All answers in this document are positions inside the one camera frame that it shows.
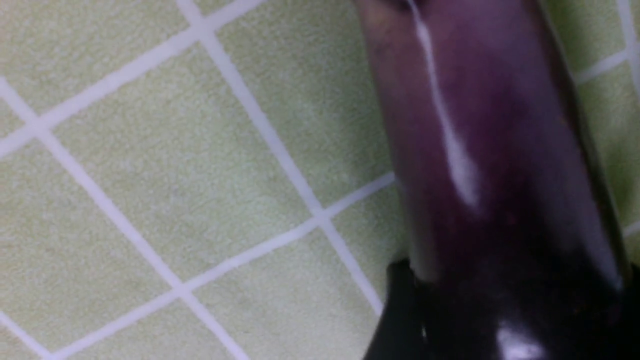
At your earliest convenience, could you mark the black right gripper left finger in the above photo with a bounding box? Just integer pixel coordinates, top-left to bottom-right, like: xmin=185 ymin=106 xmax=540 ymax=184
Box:
xmin=363 ymin=259 xmax=431 ymax=360

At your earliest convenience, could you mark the purple eggplant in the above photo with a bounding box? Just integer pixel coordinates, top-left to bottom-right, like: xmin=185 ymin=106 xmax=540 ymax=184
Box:
xmin=354 ymin=0 xmax=633 ymax=360

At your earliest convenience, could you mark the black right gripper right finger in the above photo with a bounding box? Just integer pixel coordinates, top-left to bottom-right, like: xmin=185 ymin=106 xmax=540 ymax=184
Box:
xmin=620 ymin=263 xmax=640 ymax=360

